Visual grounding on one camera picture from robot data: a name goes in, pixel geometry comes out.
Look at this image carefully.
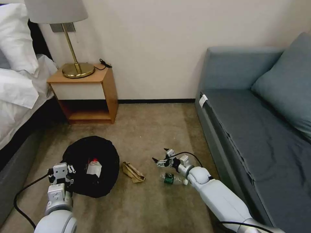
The black trash bin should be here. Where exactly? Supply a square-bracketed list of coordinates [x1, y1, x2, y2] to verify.
[62, 136, 121, 199]

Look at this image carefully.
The clear bottle green label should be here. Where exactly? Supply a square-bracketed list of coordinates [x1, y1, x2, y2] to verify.
[159, 172, 189, 186]

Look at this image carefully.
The crumpled brown paper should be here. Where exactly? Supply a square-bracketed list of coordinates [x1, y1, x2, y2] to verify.
[122, 161, 146, 183]

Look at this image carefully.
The black baseboard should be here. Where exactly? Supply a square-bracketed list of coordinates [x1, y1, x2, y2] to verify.
[118, 98, 196, 104]

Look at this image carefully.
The wooden nightstand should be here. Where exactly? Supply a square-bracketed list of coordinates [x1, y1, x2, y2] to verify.
[46, 63, 119, 125]

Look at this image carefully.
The blue-grey sofa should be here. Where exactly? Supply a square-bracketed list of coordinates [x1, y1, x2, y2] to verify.
[195, 46, 311, 233]

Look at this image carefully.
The white duvet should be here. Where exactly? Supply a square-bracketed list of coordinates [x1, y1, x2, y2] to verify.
[0, 53, 59, 151]

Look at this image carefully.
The dark headboard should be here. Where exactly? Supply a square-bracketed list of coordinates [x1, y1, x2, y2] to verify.
[27, 19, 53, 61]

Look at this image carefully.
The blue-grey cushion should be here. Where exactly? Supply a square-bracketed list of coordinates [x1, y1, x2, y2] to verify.
[251, 32, 311, 144]

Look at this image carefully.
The white pillow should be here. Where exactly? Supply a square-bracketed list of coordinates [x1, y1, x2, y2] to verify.
[0, 2, 40, 74]

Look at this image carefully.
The brass lamp grey shade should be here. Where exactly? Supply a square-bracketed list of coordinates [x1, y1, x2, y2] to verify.
[24, 0, 96, 79]

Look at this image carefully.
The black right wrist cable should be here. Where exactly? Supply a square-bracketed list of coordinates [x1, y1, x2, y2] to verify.
[173, 152, 203, 168]

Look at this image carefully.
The grey bed frame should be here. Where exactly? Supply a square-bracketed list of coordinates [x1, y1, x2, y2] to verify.
[0, 97, 70, 220]

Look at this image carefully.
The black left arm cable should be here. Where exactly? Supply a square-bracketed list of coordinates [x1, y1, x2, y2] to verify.
[13, 173, 53, 230]

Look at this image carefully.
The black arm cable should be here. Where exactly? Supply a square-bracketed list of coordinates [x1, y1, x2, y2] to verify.
[13, 173, 53, 230]
[213, 219, 246, 229]

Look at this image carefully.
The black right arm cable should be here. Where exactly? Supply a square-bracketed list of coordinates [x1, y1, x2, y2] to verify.
[213, 219, 246, 229]

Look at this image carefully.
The black cable with plug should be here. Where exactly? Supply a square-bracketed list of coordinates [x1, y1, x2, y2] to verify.
[93, 58, 112, 71]

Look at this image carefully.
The grey wall socket panel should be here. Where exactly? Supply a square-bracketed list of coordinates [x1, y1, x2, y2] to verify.
[50, 23, 76, 33]

